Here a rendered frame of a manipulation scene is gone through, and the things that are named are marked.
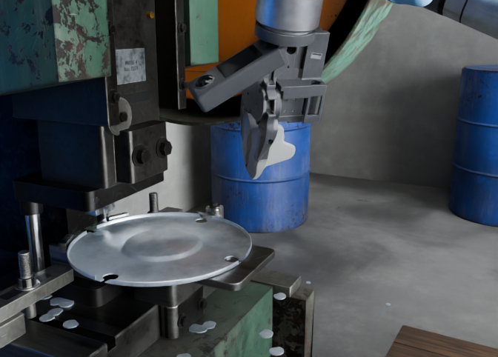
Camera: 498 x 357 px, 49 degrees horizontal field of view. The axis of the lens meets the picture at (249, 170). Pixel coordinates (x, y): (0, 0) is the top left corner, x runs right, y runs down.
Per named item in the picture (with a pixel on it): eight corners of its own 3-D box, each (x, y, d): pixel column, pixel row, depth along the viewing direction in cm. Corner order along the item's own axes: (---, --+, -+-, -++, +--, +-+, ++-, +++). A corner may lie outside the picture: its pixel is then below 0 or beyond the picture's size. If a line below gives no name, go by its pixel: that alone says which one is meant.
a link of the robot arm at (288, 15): (273, -3, 58) (247, -24, 64) (267, 39, 61) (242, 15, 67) (336, -2, 61) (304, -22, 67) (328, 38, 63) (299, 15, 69)
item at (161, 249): (141, 207, 108) (141, 204, 107) (279, 230, 96) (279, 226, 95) (25, 264, 82) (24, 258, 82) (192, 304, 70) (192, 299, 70)
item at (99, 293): (170, 260, 102) (170, 244, 101) (97, 309, 84) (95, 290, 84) (101, 245, 109) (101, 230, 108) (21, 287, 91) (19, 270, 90)
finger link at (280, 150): (293, 187, 75) (304, 127, 70) (252, 191, 73) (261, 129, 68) (284, 174, 77) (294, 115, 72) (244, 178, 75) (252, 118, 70)
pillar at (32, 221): (48, 268, 91) (40, 187, 88) (38, 273, 90) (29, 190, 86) (38, 266, 92) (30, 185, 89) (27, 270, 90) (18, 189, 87)
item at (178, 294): (276, 322, 91) (277, 246, 88) (238, 368, 79) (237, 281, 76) (150, 291, 102) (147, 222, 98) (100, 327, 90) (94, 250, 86)
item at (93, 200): (168, 192, 99) (167, 163, 97) (91, 229, 81) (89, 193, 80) (97, 181, 105) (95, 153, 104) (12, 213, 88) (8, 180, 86)
